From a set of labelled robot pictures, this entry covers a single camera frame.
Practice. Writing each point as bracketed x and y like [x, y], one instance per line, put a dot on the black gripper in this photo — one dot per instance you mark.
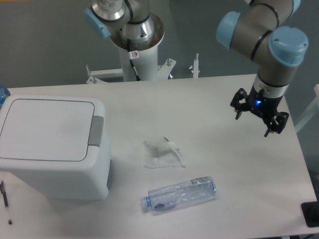
[265, 108]

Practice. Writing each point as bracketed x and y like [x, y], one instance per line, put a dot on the white push-lid trash can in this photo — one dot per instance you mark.
[58, 145]

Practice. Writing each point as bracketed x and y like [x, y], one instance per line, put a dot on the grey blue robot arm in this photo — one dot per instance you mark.
[259, 35]

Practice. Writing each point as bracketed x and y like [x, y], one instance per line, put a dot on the crushed clear plastic bottle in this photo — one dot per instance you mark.
[180, 195]

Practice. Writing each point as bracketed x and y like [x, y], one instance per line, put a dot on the crumpled white plastic wrapper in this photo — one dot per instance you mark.
[162, 153]

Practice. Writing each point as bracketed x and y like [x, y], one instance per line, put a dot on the black device at right edge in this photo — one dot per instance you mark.
[311, 213]

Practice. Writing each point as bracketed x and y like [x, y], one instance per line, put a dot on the blue bottle at left edge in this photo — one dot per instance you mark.
[4, 94]

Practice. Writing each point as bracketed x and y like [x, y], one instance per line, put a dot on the black clear pen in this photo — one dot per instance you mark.
[6, 204]

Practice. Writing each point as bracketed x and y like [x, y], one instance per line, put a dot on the white frame at right edge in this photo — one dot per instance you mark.
[309, 111]

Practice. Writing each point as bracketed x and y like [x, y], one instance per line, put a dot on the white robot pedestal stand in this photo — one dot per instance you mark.
[138, 50]

